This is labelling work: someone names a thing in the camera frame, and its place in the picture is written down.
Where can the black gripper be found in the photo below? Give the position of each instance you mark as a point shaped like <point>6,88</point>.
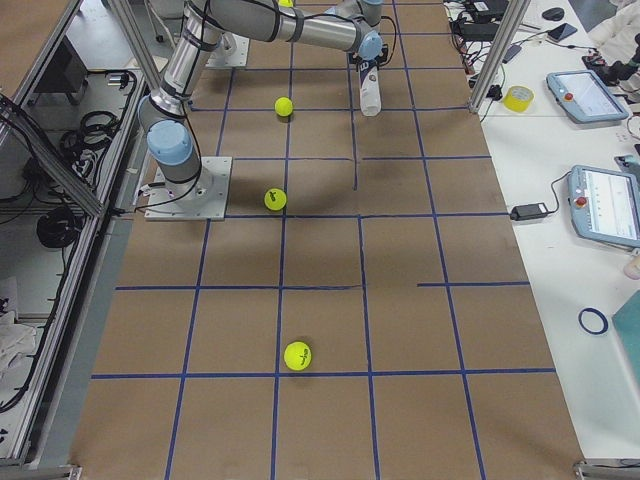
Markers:
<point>364,64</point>

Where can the clear tennis ball can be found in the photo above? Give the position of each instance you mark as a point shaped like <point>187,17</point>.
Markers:
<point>370,97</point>

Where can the tennis ball far end row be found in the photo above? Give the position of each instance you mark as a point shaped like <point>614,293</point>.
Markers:
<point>283,106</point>

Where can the tennis ball middle of row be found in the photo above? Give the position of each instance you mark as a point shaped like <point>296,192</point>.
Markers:
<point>275,199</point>

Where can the tennis ball near table centre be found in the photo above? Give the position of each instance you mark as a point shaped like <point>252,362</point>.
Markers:
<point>297,356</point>

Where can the yellow tape roll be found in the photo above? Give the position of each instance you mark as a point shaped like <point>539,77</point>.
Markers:
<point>518,98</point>

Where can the far blue teach pendant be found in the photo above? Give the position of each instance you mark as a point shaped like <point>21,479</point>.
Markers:
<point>584,97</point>

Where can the blue teach pendant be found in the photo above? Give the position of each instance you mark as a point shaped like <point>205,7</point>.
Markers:
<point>604,205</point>
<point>584,97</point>

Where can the black power adapter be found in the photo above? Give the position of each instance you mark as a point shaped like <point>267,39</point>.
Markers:
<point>532,211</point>

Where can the near blue teach pendant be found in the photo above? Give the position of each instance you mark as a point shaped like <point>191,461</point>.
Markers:
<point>604,205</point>

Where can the white crumpled cloth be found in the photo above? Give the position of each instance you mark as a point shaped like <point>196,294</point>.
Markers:
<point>17,340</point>

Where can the aluminium frame post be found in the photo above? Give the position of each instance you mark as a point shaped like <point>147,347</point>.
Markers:
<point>509,24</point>

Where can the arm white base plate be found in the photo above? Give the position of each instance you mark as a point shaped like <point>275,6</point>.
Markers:
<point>207,200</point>

